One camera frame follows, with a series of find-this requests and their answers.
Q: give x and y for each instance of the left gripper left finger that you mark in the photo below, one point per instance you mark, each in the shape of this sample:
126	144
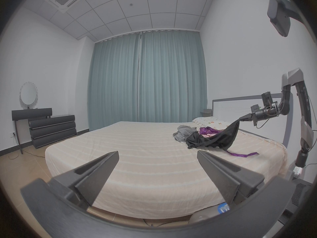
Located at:
94	175

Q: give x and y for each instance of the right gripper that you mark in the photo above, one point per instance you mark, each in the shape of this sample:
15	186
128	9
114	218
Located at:
266	113

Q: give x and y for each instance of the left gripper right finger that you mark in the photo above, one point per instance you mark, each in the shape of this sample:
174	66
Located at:
223	177

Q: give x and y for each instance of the black T-shirt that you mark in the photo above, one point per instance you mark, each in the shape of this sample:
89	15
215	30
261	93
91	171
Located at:
220	139

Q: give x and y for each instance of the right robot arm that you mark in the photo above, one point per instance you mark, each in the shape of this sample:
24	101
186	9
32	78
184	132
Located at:
305	103

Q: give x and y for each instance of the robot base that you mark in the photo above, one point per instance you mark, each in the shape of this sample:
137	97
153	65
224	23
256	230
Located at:
205	216

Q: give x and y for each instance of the bed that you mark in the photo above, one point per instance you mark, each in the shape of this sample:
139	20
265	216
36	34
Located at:
148	157

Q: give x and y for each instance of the purple garment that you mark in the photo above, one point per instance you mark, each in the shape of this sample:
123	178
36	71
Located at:
209	131

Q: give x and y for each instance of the white printed pillow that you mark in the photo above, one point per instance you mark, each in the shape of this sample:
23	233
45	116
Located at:
213	121

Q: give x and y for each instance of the grey garment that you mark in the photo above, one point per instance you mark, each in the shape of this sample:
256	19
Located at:
184	131

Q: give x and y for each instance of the grey bedside table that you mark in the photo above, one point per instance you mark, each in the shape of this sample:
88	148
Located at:
206	113

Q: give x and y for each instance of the black dressing table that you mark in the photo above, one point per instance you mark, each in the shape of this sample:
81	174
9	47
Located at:
32	113

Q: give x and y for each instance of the blue-green curtain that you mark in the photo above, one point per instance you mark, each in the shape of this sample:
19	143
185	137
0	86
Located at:
114	83
173	78

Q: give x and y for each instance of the round white-framed mirror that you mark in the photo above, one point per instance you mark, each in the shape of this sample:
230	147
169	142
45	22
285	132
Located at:
28	94

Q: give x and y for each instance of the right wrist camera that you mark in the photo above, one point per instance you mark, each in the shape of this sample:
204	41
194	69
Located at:
268	99

